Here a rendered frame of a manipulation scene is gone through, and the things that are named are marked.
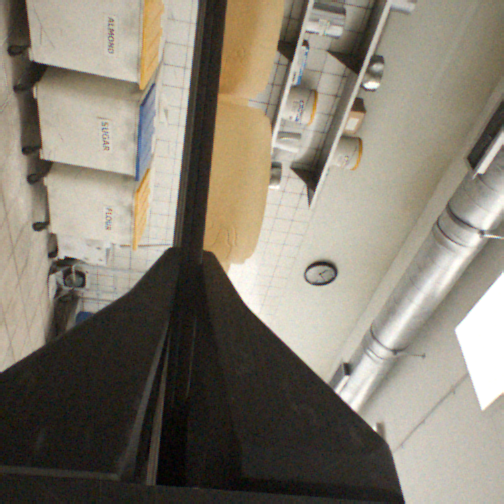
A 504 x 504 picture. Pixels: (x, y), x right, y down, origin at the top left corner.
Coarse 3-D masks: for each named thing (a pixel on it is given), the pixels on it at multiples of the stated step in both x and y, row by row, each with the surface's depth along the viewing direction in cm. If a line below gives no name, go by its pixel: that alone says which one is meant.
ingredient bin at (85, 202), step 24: (72, 168) 342; (48, 192) 339; (72, 192) 339; (96, 192) 339; (120, 192) 339; (144, 192) 355; (72, 216) 353; (96, 216) 352; (120, 216) 352; (144, 216) 377; (120, 240) 368
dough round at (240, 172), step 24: (216, 120) 14; (240, 120) 15; (264, 120) 15; (216, 144) 14; (240, 144) 14; (264, 144) 14; (216, 168) 14; (240, 168) 14; (264, 168) 14; (216, 192) 14; (240, 192) 14; (264, 192) 14; (216, 216) 14; (240, 216) 14; (216, 240) 15; (240, 240) 15; (240, 264) 16
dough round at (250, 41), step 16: (240, 0) 15; (256, 0) 15; (272, 0) 15; (240, 16) 15; (256, 16) 15; (272, 16) 15; (240, 32) 15; (256, 32) 15; (272, 32) 15; (224, 48) 15; (240, 48) 15; (256, 48) 15; (272, 48) 16; (224, 64) 16; (240, 64) 16; (256, 64) 16; (272, 64) 16; (224, 80) 16; (240, 80) 16; (256, 80) 16; (240, 96) 18
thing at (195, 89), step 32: (224, 0) 12; (224, 32) 12; (192, 64) 39; (192, 96) 19; (192, 128) 12; (192, 160) 12; (192, 192) 12; (192, 224) 12; (192, 256) 11; (192, 288) 11; (192, 320) 11; (192, 352) 11; (160, 384) 21; (160, 416) 13; (160, 448) 11; (160, 480) 11
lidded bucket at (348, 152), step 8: (344, 144) 363; (352, 144) 364; (360, 144) 364; (336, 152) 363; (344, 152) 363; (352, 152) 364; (360, 152) 363; (336, 160) 367; (344, 160) 366; (352, 160) 366; (344, 168) 372; (352, 168) 373
